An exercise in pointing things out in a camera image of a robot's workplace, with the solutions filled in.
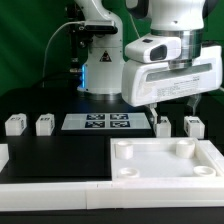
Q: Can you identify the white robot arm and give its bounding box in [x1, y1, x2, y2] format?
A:
[75, 0, 222, 107]

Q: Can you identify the white U-shaped obstacle fence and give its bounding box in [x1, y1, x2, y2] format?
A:
[0, 139, 224, 212]

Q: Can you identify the white square tabletop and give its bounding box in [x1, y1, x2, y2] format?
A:
[110, 138, 224, 181]

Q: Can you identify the white tag base sheet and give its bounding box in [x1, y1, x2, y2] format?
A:
[62, 113, 150, 131]

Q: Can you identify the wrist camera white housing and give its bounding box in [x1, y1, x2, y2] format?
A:
[125, 34, 181, 64]

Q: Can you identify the white cable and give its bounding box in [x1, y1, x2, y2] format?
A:
[128, 13, 143, 41]
[42, 20, 83, 88]

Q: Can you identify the black cable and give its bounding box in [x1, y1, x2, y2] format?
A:
[31, 73, 83, 88]

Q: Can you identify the white cable right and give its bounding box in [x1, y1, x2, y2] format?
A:
[128, 13, 143, 41]

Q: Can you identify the white cable left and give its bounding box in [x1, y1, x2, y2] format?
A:
[42, 20, 83, 88]

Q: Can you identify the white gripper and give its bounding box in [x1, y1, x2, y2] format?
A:
[122, 45, 222, 124]

